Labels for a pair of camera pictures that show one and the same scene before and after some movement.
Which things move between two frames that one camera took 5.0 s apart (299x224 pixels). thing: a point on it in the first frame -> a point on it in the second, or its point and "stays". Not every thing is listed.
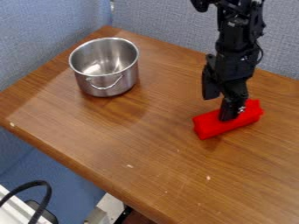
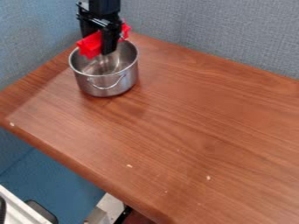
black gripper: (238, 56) -> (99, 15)
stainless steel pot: (104, 65) stays
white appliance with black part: (17, 212) stays
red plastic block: (208, 124) -> (89, 45)
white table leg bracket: (107, 212) stays
